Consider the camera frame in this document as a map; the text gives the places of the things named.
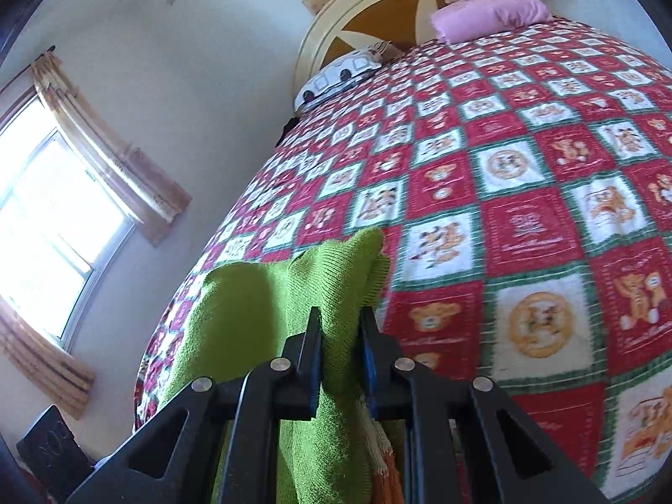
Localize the dark object beside bed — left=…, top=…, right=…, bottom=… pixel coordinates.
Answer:
left=275, top=114, right=301, bottom=149

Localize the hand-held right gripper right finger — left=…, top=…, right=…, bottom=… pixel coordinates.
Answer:
left=360, top=307, right=611, bottom=504

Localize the green orange striped knit sweater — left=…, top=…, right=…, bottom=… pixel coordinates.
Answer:
left=167, top=226, right=406, bottom=504

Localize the red checkered printed bedspread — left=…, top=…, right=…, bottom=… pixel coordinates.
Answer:
left=134, top=16, right=672, bottom=504

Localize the white printed pillow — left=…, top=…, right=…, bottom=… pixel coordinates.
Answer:
left=294, top=42, right=394, bottom=113

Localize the pink pillow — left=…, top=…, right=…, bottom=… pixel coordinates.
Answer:
left=430, top=0, right=552, bottom=44

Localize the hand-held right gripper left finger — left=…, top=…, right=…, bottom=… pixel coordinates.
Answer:
left=66, top=307, right=323, bottom=504

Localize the window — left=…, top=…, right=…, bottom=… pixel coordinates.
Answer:
left=0, top=89, right=138, bottom=354

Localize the cream and brown headboard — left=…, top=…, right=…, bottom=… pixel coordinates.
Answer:
left=293, top=0, right=463, bottom=112

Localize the black box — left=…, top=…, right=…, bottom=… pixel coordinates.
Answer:
left=16, top=404, right=98, bottom=495

